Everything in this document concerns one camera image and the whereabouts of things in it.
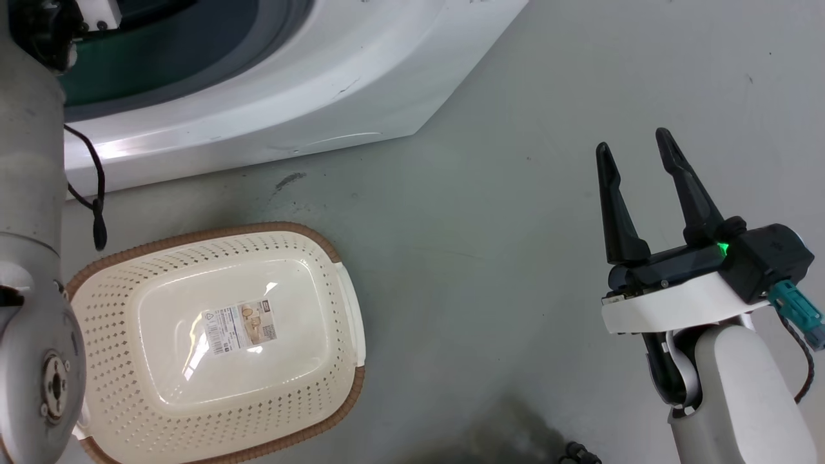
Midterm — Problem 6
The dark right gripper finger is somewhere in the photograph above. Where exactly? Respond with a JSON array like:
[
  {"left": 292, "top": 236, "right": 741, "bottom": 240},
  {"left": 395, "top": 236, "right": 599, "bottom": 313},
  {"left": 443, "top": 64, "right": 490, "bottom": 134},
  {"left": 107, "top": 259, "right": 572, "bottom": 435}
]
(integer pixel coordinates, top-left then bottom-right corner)
[
  {"left": 596, "top": 142, "right": 652, "bottom": 266},
  {"left": 655, "top": 128, "right": 726, "bottom": 246}
]

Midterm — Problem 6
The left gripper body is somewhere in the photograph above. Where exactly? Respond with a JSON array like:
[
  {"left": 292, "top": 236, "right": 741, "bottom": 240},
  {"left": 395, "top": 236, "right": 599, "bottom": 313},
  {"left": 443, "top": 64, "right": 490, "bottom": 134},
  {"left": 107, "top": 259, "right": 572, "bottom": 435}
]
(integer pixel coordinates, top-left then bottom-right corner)
[{"left": 9, "top": 0, "right": 123, "bottom": 73}]

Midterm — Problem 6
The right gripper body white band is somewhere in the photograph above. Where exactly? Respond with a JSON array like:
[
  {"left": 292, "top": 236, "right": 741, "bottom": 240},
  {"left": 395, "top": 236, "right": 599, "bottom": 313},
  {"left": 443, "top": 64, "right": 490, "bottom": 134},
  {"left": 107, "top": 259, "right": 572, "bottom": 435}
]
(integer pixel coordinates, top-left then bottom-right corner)
[{"left": 601, "top": 244, "right": 772, "bottom": 335}]

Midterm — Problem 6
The grey washing machine door seal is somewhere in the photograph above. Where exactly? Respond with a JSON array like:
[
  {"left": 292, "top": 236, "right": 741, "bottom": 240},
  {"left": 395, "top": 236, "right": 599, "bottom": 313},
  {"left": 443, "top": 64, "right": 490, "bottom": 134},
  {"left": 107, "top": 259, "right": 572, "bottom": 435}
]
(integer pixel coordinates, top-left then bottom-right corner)
[{"left": 63, "top": 0, "right": 318, "bottom": 123}]

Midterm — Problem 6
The white washing machine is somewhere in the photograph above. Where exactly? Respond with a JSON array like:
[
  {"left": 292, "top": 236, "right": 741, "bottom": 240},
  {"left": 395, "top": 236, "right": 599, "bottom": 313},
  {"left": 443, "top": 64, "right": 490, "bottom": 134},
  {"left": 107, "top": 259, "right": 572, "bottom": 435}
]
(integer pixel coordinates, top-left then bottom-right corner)
[{"left": 62, "top": 0, "right": 530, "bottom": 199}]

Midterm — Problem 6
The cream laundry basket brown rim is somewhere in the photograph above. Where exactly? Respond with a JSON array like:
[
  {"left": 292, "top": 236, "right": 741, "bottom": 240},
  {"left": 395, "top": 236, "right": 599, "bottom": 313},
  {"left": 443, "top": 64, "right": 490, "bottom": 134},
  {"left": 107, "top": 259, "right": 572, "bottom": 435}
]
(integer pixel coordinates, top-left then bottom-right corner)
[{"left": 64, "top": 222, "right": 367, "bottom": 464}]

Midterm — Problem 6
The paper label sticker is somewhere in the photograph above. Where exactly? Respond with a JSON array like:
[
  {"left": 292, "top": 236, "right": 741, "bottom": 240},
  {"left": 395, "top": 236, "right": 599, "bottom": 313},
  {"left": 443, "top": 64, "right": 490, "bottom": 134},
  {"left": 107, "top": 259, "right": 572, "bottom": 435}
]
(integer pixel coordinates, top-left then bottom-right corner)
[{"left": 202, "top": 299, "right": 278, "bottom": 356}]

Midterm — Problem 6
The teal cable connector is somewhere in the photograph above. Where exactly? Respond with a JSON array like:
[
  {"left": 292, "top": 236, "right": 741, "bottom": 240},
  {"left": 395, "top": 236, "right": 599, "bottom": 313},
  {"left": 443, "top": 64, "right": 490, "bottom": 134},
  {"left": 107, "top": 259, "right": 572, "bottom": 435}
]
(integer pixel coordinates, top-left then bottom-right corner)
[{"left": 768, "top": 280, "right": 825, "bottom": 351}]

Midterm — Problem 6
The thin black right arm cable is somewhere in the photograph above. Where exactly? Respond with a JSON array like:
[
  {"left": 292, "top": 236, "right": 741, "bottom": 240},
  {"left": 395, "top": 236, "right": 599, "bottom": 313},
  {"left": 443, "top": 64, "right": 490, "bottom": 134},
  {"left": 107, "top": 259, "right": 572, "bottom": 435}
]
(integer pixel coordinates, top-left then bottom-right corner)
[{"left": 779, "top": 308, "right": 817, "bottom": 405}]

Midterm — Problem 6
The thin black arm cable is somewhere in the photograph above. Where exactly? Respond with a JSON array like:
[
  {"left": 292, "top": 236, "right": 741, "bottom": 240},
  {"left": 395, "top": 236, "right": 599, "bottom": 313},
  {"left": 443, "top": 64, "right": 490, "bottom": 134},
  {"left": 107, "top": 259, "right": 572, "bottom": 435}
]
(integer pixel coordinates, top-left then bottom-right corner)
[
  {"left": 779, "top": 308, "right": 817, "bottom": 405},
  {"left": 64, "top": 124, "right": 108, "bottom": 252}
]

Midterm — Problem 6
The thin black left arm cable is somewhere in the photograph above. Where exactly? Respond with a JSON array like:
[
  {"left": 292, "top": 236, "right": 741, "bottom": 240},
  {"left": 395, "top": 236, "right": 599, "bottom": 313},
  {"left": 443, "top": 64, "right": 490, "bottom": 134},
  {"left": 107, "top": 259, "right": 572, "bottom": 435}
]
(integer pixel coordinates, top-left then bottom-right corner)
[{"left": 64, "top": 124, "right": 108, "bottom": 252}]

